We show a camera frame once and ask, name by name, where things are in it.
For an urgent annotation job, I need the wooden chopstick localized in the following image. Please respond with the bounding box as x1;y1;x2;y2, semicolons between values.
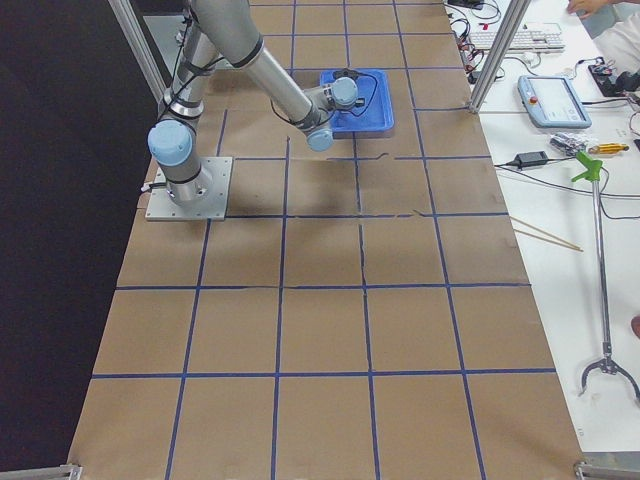
514;224;583;252
509;216;583;252

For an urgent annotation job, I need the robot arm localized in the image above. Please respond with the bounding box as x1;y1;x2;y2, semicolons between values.
147;1;364;207

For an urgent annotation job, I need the black power brick right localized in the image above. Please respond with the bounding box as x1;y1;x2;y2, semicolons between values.
514;151;549;169

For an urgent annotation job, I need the person in white shirt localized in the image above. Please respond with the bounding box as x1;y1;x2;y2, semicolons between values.
566;0;639;73

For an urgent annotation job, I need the far right aluminium post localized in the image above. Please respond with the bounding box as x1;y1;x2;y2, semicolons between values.
467;0;530;114

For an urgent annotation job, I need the near aluminium frame post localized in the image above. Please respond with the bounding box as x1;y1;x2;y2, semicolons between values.
108;0;172;119

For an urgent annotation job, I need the blue plastic tray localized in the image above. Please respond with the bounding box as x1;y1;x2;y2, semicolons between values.
319;68;394;139

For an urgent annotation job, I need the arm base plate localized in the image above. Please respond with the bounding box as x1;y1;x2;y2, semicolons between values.
145;157;233;221

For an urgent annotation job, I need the green handled reacher grabber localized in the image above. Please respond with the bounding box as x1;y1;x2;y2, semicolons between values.
571;151;639;404

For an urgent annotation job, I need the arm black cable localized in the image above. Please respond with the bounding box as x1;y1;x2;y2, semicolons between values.
333;69;379;119

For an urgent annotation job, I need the yellow tool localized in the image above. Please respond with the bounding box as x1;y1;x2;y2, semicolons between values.
588;143;630;155

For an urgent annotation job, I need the bag of small parts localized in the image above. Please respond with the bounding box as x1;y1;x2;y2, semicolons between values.
549;132;590;156

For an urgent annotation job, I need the white keyboard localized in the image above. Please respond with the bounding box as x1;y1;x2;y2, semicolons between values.
469;30;566;53

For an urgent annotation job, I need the teach pendant tablet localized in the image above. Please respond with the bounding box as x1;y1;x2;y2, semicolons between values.
517;76;592;129

